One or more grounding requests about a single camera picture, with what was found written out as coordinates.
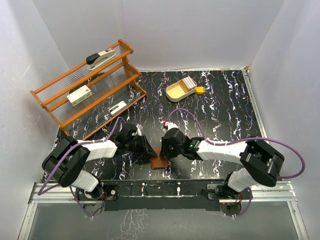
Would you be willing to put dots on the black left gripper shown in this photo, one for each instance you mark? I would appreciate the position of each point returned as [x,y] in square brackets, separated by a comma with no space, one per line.
[150,152]

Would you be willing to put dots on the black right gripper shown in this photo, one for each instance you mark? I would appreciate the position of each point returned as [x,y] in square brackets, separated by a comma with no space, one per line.
[164,152]

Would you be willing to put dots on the brown leather card holder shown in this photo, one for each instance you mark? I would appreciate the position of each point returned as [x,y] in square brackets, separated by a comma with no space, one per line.
[158,162]

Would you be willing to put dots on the beige oval tray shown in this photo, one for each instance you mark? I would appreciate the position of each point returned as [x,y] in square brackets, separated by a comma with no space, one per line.
[178,91]

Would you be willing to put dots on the stack of credit cards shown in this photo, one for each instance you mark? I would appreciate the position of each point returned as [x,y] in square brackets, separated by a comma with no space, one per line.
[189,83]

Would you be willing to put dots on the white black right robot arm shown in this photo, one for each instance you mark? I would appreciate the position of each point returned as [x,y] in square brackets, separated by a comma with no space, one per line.
[261,163]

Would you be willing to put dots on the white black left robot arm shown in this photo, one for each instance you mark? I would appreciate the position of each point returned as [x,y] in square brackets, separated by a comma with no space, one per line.
[65,164]

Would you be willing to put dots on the small white stapler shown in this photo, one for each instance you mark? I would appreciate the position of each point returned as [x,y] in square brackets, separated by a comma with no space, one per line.
[114,110]

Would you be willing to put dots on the yellow tape measure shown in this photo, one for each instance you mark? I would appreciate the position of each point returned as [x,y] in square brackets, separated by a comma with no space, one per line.
[200,90]

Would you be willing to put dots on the orange wooden shelf rack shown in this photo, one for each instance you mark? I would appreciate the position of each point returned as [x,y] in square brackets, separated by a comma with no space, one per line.
[110,83]

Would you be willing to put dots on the white red staples box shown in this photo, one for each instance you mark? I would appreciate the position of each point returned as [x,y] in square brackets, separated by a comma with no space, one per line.
[79,95]

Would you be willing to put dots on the black white stapler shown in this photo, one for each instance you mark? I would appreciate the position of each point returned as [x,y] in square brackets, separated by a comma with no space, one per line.
[98,59]

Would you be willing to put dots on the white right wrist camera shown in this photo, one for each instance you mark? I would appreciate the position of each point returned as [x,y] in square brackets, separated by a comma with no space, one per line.
[170,125]

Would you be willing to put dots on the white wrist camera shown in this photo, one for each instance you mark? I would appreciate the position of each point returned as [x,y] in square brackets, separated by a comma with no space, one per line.
[139,129]
[170,125]

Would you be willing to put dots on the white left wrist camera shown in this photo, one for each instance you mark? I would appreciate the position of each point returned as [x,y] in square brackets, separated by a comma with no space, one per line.
[139,129]

